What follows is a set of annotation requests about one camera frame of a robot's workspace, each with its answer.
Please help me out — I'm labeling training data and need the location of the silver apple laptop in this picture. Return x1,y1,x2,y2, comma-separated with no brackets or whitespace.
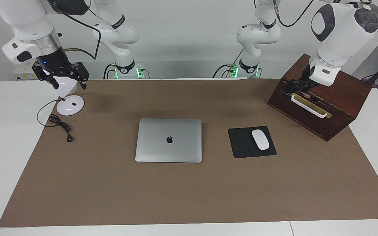
135,118,202,163

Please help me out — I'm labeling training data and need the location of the white desk lamp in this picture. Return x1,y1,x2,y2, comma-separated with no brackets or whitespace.
43,69,85,116

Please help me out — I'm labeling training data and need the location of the white power strip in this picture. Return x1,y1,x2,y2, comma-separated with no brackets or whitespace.
13,64,39,81

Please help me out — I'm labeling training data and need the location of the dark wooden box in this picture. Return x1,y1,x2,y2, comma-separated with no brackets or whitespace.
267,53,372,142

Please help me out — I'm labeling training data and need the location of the white computer mouse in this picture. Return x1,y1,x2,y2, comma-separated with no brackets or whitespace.
251,129,270,150

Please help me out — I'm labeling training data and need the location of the black mouse pad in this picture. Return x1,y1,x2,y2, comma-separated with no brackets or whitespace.
228,126,277,159

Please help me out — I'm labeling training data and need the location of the brown table mat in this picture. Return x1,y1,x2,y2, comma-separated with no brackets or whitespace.
0,79,378,227

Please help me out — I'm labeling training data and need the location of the white box handle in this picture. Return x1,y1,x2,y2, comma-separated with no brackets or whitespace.
290,94,328,118

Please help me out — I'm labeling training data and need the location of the black arm base cable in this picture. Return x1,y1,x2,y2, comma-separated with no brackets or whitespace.
103,64,117,80
213,49,244,78

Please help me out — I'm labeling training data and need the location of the brass handle plate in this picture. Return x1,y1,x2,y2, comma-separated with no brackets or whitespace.
289,93,332,119

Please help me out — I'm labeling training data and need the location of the black lamp power cable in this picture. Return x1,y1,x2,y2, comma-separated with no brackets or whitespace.
37,99,74,143

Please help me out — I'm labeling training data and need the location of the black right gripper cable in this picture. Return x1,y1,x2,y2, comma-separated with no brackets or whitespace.
54,7,102,61

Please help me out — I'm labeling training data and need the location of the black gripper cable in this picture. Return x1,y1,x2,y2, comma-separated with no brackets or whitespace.
54,7,102,61
273,0,316,27

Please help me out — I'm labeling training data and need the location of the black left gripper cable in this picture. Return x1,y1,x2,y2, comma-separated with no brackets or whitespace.
273,0,316,27

